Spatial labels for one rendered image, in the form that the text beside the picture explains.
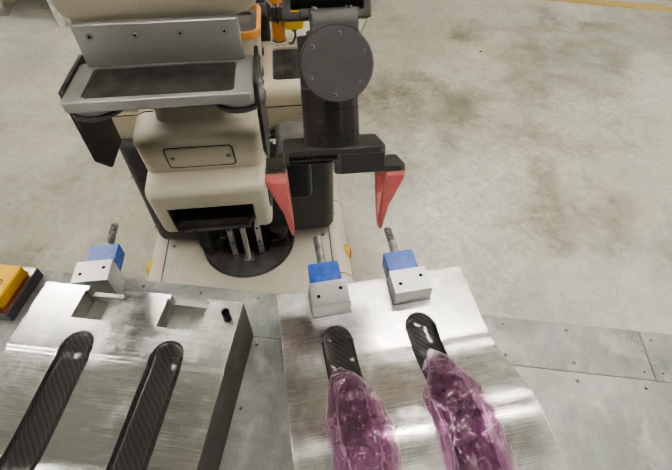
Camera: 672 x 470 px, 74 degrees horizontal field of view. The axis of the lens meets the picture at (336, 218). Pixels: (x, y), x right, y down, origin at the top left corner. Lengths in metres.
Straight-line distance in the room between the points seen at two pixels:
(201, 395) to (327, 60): 0.37
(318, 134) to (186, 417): 0.32
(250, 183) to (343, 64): 0.51
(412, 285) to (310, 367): 0.17
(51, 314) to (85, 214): 1.48
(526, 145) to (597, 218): 0.50
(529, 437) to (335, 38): 0.42
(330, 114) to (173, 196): 0.49
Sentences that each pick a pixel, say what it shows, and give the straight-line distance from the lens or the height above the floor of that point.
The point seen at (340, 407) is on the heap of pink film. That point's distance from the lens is 0.49.
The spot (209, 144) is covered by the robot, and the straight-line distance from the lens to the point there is 0.82.
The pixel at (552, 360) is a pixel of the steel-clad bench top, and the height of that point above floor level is 0.80.
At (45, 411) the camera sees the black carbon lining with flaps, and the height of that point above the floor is 0.88.
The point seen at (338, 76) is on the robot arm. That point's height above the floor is 1.19.
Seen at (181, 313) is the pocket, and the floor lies 0.86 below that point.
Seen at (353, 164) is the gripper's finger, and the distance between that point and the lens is 0.44.
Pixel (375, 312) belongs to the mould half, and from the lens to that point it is 0.59.
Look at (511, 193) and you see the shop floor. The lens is 2.07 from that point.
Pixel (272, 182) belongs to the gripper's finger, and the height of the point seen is 1.07.
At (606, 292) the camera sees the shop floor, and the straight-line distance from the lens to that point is 1.89.
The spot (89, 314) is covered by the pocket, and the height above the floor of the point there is 0.86.
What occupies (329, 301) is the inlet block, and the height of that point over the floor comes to 0.88.
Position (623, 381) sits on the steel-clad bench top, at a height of 0.80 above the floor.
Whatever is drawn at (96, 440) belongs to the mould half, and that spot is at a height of 0.88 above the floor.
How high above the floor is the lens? 1.37
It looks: 49 degrees down
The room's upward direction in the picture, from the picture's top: straight up
